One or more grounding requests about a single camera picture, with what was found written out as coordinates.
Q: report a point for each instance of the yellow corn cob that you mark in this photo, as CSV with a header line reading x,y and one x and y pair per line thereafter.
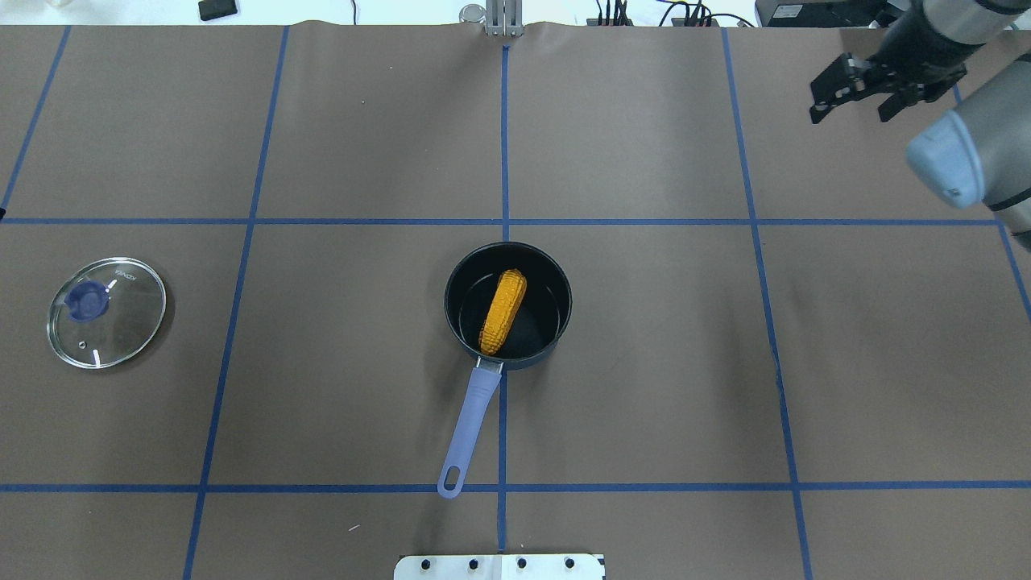
x,y
503,309

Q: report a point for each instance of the dark blue pot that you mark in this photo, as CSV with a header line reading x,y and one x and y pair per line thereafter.
x,y
542,319

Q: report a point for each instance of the glass lid blue knob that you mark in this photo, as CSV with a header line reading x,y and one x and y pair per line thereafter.
x,y
107,313

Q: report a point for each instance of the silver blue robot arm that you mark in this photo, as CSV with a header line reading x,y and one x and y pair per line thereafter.
x,y
979,151

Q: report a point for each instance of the small black square pad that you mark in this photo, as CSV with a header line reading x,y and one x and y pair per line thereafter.
x,y
209,10

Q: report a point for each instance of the aluminium frame post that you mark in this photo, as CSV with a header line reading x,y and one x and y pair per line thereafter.
x,y
504,18

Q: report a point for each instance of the white pedestal column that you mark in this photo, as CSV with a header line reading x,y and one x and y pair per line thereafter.
x,y
502,566

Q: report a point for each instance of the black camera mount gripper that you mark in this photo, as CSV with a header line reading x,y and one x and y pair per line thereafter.
x,y
852,79

